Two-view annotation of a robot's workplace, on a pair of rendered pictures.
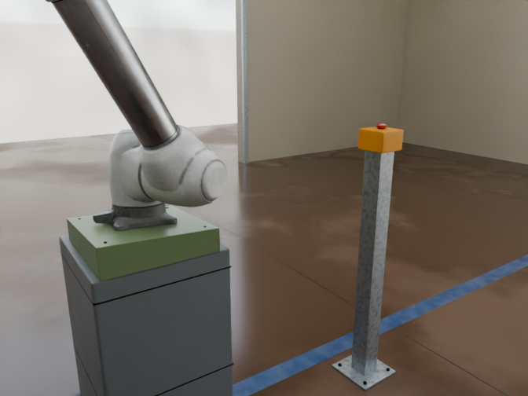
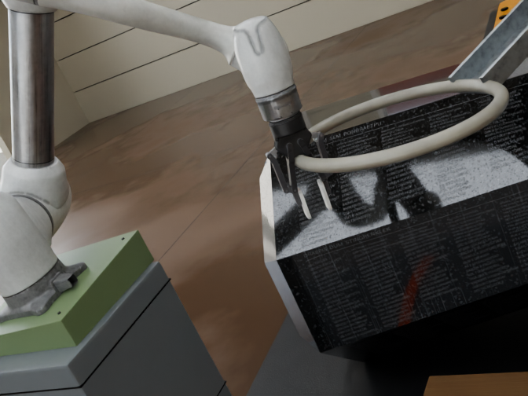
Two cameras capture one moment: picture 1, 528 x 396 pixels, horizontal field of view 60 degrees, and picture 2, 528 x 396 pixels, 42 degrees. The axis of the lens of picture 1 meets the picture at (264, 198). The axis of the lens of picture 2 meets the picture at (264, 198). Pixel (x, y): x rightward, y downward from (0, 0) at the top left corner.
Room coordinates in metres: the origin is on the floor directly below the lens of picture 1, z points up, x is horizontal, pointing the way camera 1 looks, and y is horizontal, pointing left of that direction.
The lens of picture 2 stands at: (1.42, 2.06, 1.40)
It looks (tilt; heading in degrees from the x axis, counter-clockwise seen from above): 19 degrees down; 246
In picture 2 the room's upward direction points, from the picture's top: 25 degrees counter-clockwise
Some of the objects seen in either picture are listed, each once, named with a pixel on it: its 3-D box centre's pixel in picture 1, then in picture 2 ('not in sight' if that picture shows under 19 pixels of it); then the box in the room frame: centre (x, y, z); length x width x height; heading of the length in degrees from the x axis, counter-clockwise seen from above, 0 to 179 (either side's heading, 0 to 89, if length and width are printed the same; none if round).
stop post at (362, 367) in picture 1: (372, 258); not in sight; (1.74, -0.45, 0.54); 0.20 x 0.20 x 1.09; 36
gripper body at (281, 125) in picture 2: not in sight; (291, 135); (0.73, 0.78, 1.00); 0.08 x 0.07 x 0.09; 159
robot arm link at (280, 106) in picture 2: not in sight; (279, 104); (0.72, 0.78, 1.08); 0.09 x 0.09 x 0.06
